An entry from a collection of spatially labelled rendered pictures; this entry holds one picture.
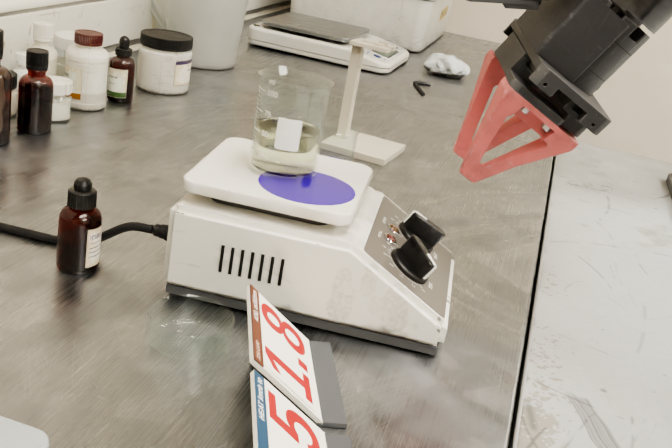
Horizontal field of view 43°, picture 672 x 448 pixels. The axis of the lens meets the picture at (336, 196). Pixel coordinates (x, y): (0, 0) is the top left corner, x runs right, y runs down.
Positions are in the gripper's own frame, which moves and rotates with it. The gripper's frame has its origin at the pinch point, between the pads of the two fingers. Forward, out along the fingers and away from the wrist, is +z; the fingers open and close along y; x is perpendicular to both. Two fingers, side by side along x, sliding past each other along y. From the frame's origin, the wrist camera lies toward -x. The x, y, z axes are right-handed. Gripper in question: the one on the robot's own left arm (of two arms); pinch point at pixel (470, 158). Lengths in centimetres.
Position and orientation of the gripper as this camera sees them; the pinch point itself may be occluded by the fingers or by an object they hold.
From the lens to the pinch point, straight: 63.9
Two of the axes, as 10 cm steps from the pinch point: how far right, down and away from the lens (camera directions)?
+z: -6.3, 6.8, 3.7
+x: 7.7, 5.5, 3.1
